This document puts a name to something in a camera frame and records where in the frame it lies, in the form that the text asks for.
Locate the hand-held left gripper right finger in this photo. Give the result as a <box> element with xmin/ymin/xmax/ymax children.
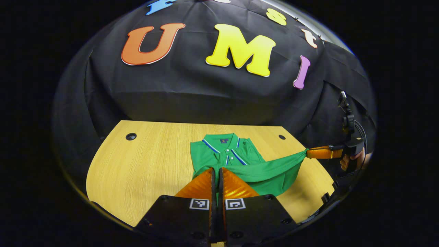
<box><xmin>218</xmin><ymin>167</ymin><xmax>299</xmax><ymax>247</ymax></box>

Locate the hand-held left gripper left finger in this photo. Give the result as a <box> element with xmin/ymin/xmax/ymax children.
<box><xmin>135</xmin><ymin>167</ymin><xmax>217</xmax><ymax>247</ymax></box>

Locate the green T-shirt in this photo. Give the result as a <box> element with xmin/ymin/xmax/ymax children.
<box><xmin>190</xmin><ymin>133</ymin><xmax>308</xmax><ymax>206</ymax></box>

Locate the black backdrop cloth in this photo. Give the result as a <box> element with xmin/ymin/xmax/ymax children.
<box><xmin>53</xmin><ymin>0</ymin><xmax>378</xmax><ymax>192</ymax></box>

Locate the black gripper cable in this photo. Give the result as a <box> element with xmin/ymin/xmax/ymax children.
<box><xmin>353</xmin><ymin>119</ymin><xmax>368</xmax><ymax>153</ymax></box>

